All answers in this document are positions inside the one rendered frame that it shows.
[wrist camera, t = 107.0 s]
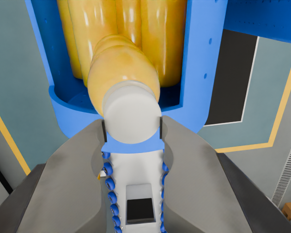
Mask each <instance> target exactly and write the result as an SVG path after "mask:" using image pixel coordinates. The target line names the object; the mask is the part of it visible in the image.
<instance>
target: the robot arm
mask: <svg viewBox="0 0 291 233"><path fill-rule="evenodd" d="M159 132H160V139H162V141H163V142H164V163H165V164H166V166H167V167H168V169H169V173H168V174H167V175H166V177H165V178H164V202H163V210H164V228H165V230H166V232H167V233H291V223H290V222H289V220H288V219H287V218H286V216H285V215H284V214H283V213H282V212H281V211H280V209H279V208H278V207H277V206H276V205H275V204H274V203H273V202H272V201H271V200H270V199H269V198H268V197H267V196H266V195H265V194H264V193H263V192H262V191H261V190H260V189H259V188H258V187H257V186H256V185H255V184H254V183H253V182H252V181H251V180H250V179H249V178H248V177H247V176H246V175H245V174H244V173H243V172H242V171H241V170H240V169H239V168H238V167H237V166H236V165H235V164H234V163H233V162H232V161H231V160H230V159H229V158H228V157H227V156H226V155H225V154H224V153H218V152H217V151H216V150H215V149H214V148H213V147H212V146H211V145H210V144H209V143H208V142H207V141H205V140H204V139H203V138H202V137H200V136H199V135H197V134H196V133H195V132H193V131H191V130H190V129H188V128H186V127H185V126H183V125H182V124H180V123H179V122H177V121H176V120H174V119H172V118H171V117H169V116H166V115H164V116H160V126H159ZM105 142H107V130H106V127H105V121H104V119H101V118H100V119H97V120H95V121H93V122H92V123H90V124H89V125H88V126H86V127H85V128H84V129H82V130H81V131H79V132H78V133H77V134H75V135H74V136H73V137H71V138H70V139H69V140H67V141H66V142H65V143H64V144H63V145H61V146H60V147H59V148H58V149H57V150H56V151H55V152H54V153H53V154H52V155H51V156H50V158H49V159H48V160H47V161H46V162H45V163H44V164H37V165H36V166H35V168H34V169H33V170H32V171H31V172H30V173H29V174H28V175H27V176H26V177H25V179H24V180H23V181H22V182H21V183H20V184H19V185H18V186H17V187H16V189H15V190H14V191H13V192H12V193H11V194H10V195H9V196H8V197H7V198H6V200H5V201H4V202H3V203H2V204H1V205H0V233H106V230H107V221H106V205H105V200H104V196H103V190H102V185H101V182H100V181H99V179H98V175H99V173H100V171H101V170H102V168H103V166H104V164H103V157H102V151H101V149H102V147H103V146H104V144H105Z"/></svg>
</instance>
